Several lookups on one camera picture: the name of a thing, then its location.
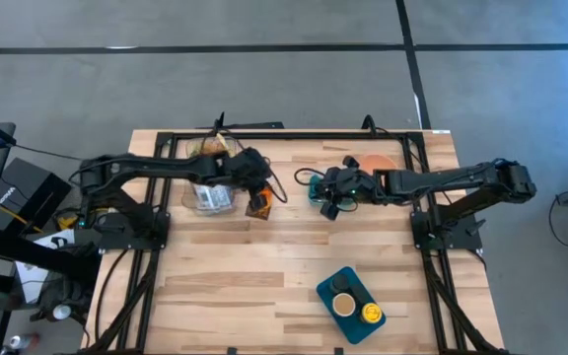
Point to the small white cup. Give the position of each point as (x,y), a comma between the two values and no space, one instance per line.
(61,311)

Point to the orange bowl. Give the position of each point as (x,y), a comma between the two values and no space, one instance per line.
(377,160)

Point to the silver can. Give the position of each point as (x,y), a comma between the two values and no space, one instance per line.
(18,341)

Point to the yellow ramen packet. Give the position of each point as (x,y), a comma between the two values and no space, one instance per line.
(215,144)

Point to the dark blue tray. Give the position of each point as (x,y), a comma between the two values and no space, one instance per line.
(350,320)

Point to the black frame bracket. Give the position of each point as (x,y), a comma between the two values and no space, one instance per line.
(220,122)
(369,123)

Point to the small tan cup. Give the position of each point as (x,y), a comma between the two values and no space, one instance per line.
(344,305)

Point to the teal rectangular container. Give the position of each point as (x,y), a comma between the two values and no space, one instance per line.
(316,194)

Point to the orange brown candy bag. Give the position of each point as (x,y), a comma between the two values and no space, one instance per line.
(260,211)

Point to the small black cup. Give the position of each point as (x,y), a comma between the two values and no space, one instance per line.
(339,282)

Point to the black equipment case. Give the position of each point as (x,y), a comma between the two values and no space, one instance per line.
(27,190)

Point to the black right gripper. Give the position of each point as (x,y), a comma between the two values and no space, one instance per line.
(350,186)

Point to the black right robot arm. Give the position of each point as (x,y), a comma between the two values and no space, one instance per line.
(456,182)

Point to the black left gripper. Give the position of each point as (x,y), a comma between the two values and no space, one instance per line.
(242,170)

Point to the black table frame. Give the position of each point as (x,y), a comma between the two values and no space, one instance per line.
(289,135)

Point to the white paper sheet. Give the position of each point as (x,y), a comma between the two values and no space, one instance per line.
(32,276)

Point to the blue beef ramen packet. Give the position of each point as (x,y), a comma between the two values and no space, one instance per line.
(212,197)

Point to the clear plastic container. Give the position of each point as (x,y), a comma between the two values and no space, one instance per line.
(200,204)

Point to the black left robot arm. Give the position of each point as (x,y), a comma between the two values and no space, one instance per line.
(141,170)

